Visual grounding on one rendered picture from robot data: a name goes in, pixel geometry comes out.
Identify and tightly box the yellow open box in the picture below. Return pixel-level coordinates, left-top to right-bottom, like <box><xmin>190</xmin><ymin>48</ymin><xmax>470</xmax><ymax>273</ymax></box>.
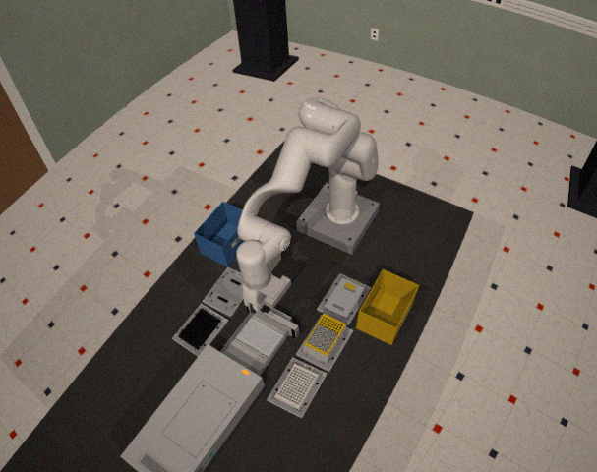
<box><xmin>356</xmin><ymin>269</ymin><xmax>419</xmax><ymax>345</ymax></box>

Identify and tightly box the blue open-top bin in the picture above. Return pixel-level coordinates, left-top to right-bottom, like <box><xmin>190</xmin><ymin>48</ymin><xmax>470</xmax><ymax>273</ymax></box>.
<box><xmin>194</xmin><ymin>202</ymin><xmax>244</xmax><ymax>267</ymax></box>

